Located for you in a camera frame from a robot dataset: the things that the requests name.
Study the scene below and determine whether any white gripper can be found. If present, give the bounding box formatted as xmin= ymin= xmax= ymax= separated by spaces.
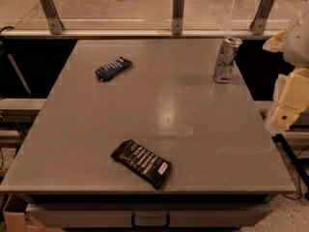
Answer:
xmin=263 ymin=9 xmax=309 ymax=132

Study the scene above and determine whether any silver redbull can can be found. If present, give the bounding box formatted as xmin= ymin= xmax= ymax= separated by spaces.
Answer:
xmin=213 ymin=37 xmax=242 ymax=84

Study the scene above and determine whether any black rxbar chocolate bar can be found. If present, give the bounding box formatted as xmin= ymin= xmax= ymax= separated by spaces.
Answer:
xmin=111 ymin=139 xmax=172 ymax=189

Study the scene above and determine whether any black stand leg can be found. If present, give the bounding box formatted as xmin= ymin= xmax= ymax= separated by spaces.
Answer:
xmin=272 ymin=134 xmax=309 ymax=201

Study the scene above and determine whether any dark blue snack bar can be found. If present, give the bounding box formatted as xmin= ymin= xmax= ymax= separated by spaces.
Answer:
xmin=95 ymin=57 xmax=132 ymax=82

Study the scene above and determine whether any glass barrier panel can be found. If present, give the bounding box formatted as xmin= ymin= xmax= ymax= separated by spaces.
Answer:
xmin=0 ymin=0 xmax=309 ymax=32

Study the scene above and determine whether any cardboard box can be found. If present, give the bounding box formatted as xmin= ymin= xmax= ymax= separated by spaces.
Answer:
xmin=2 ymin=194 xmax=62 ymax=232

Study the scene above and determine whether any right metal bracket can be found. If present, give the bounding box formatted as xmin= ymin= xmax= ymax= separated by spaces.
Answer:
xmin=249 ymin=0 xmax=275 ymax=36

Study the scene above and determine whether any metal bracket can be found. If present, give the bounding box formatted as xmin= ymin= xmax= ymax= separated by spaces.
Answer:
xmin=40 ymin=0 xmax=64 ymax=35
xmin=172 ymin=0 xmax=184 ymax=35
xmin=249 ymin=0 xmax=275 ymax=36

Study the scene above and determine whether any middle metal bracket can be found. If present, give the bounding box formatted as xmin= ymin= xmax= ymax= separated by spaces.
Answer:
xmin=172 ymin=0 xmax=184 ymax=35

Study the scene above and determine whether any black cable on floor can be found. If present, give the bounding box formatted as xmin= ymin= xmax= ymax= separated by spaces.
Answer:
xmin=283 ymin=145 xmax=309 ymax=201

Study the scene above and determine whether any left metal bracket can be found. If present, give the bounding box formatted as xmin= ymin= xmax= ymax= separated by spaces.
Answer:
xmin=40 ymin=0 xmax=64 ymax=35

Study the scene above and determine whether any grey drawer with black handle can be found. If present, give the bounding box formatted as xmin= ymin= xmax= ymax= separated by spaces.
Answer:
xmin=26 ymin=203 xmax=272 ymax=229

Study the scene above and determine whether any grey side rail beam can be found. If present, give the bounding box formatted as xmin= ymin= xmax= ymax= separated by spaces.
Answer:
xmin=0 ymin=99 xmax=45 ymax=123

